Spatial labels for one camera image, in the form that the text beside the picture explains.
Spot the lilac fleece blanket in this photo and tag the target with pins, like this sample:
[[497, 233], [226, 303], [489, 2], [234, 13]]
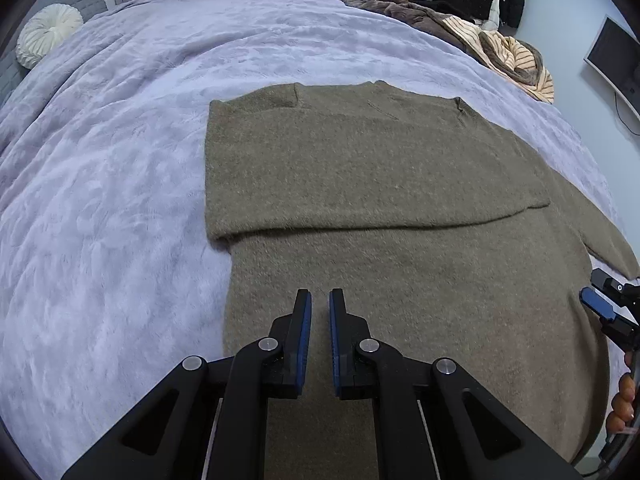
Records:
[[125, 160]]

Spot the pile of striped clothes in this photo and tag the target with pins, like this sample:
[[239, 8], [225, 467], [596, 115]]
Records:
[[400, 10]]

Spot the round white pleated pillow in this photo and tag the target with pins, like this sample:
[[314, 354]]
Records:
[[47, 35]]

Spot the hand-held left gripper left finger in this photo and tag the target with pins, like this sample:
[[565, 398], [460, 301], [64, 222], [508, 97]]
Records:
[[301, 340]]

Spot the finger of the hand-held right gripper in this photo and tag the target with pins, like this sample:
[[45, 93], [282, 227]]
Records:
[[597, 303], [612, 285]]

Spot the person's right hand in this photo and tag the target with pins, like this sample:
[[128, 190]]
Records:
[[622, 402]]

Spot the black computer monitor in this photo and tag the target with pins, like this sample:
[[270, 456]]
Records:
[[612, 60]]

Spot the beige striped cloth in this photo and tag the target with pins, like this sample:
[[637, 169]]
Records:
[[505, 47]]

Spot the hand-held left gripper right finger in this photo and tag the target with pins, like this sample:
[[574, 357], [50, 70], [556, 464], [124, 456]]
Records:
[[336, 340]]

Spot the olive brown knit sweater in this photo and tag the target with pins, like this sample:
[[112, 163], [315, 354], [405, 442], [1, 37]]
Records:
[[375, 170]]

